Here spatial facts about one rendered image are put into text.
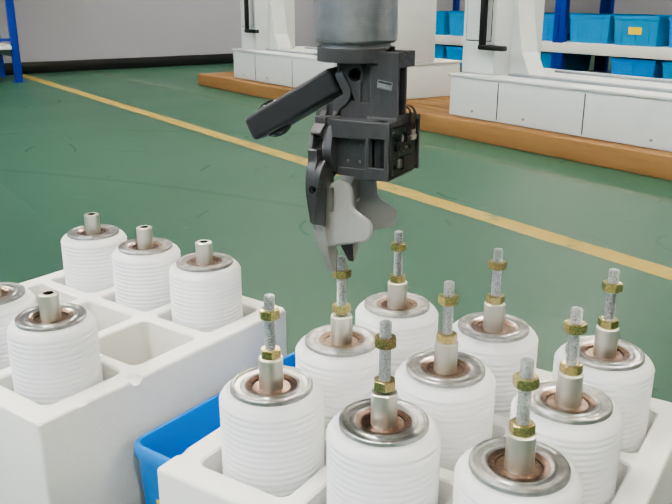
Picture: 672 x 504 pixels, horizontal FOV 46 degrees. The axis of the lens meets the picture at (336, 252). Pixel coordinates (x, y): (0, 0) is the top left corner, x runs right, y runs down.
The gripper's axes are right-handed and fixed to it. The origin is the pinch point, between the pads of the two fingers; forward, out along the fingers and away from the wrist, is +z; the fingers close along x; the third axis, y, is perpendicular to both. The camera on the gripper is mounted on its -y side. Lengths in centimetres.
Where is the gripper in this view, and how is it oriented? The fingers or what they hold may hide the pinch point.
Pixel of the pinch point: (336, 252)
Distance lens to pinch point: 78.5
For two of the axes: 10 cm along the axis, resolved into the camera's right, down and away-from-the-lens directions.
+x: 4.8, -2.7, 8.3
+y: 8.8, 1.5, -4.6
